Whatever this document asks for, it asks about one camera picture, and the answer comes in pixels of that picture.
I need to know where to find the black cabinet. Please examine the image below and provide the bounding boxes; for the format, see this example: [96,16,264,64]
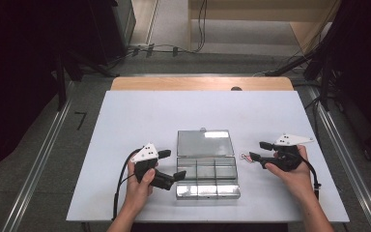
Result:
[88,0,137,66]

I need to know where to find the person's left hand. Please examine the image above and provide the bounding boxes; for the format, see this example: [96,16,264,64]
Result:
[124,159,159,211]

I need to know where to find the black hanging cable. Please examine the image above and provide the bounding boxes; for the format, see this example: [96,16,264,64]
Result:
[197,0,208,53]

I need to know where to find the floor cables with plugs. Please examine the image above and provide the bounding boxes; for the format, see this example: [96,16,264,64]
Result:
[122,43,197,60]

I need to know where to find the black metal stand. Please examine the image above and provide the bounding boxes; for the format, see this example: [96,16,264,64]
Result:
[303,47,336,112]
[52,51,120,112]

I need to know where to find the person's right hand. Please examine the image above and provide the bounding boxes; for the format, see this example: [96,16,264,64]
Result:
[264,144,315,196]

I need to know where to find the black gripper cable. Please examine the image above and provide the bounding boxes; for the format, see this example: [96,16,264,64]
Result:
[111,148,143,222]
[298,157,323,201]

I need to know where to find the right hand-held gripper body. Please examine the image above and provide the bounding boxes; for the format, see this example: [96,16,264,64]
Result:
[260,132,315,173]

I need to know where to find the dark curtain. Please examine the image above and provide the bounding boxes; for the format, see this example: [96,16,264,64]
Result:
[322,0,371,162]
[0,0,95,182]

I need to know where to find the black floor cable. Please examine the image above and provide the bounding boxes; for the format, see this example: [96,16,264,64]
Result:
[303,96,324,143]

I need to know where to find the clear plastic compartment box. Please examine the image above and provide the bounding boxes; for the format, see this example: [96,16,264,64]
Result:
[175,128,242,201]

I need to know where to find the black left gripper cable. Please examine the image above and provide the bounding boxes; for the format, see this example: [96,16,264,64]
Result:
[111,148,143,222]

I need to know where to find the wooden table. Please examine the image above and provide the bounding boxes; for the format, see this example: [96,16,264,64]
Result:
[110,76,295,92]

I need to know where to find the light wooden shelf unit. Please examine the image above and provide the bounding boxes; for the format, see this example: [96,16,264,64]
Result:
[187,0,342,56]

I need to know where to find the white table board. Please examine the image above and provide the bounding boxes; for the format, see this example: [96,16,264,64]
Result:
[66,90,351,223]

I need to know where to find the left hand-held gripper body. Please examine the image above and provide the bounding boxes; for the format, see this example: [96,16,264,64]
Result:
[129,142,176,191]

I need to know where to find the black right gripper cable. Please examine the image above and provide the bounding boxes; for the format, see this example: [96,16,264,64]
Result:
[298,157,323,201]

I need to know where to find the metal floor rail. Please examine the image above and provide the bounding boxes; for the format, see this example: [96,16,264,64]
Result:
[1,80,75,232]
[305,85,371,232]

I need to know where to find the black stand bar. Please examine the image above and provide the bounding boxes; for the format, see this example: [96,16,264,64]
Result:
[264,52,318,77]

